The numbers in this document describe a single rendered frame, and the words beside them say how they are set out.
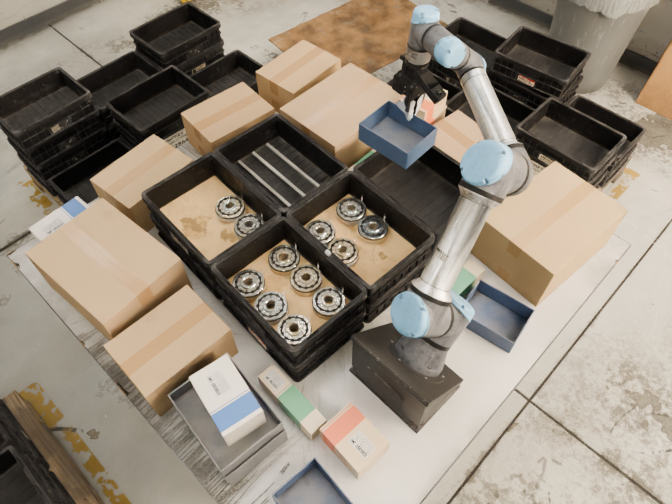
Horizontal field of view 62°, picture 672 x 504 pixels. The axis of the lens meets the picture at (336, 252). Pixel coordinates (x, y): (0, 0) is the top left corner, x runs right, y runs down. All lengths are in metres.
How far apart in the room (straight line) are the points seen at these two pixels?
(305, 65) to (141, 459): 1.77
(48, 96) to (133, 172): 1.19
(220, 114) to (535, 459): 1.88
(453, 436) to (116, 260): 1.16
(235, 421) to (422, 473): 0.55
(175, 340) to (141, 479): 0.93
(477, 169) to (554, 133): 1.56
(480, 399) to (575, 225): 0.65
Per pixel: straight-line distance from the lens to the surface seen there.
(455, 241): 1.42
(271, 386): 1.72
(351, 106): 2.25
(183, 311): 1.77
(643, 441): 2.76
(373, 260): 1.85
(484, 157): 1.40
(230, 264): 1.79
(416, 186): 2.07
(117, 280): 1.85
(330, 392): 1.77
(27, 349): 2.97
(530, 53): 3.37
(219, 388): 1.60
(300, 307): 1.75
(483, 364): 1.86
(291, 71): 2.49
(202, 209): 2.03
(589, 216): 2.04
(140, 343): 1.76
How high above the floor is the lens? 2.35
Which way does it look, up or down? 55 degrees down
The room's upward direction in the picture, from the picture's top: straight up
